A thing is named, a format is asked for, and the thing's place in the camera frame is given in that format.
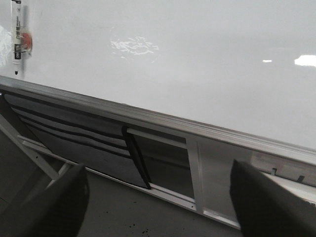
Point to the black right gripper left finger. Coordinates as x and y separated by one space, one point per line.
58 211

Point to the grey fabric pocket organizer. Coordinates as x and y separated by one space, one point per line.
100 143

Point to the white whiteboard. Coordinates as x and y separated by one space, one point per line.
240 71

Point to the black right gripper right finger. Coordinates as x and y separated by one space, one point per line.
265 209

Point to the white metal stand frame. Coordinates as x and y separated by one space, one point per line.
196 172

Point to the white black whiteboard marker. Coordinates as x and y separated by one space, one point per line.
19 43

